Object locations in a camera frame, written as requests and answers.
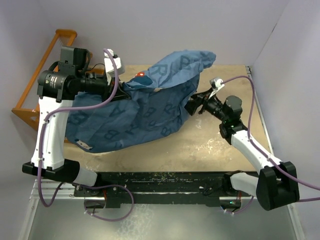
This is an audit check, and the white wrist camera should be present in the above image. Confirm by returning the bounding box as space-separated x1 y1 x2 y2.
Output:
103 53 125 82
208 77 225 99

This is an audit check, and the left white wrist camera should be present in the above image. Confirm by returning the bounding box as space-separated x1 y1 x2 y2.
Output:
103 53 125 82

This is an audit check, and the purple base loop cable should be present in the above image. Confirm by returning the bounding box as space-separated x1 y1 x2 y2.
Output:
83 185 135 223

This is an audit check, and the blue cartoon print pillowcase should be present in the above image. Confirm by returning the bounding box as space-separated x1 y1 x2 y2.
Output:
65 50 216 153

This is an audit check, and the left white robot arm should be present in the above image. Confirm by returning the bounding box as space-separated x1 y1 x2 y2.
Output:
22 46 129 196

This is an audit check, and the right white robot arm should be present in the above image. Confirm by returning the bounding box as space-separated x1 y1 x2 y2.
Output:
185 90 300 211

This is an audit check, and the orange wooden rack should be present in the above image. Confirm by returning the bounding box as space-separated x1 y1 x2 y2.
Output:
11 28 96 132

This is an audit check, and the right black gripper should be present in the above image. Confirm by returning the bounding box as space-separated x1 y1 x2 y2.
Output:
180 87 228 123

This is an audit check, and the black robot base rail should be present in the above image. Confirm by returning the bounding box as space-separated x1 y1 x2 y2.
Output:
74 171 248 211

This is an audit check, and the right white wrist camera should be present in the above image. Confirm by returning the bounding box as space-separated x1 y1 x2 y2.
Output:
208 77 225 99

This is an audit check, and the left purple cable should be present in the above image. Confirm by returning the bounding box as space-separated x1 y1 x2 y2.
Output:
36 48 118 208

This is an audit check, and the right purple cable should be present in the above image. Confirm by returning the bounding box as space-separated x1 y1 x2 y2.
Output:
217 75 320 203

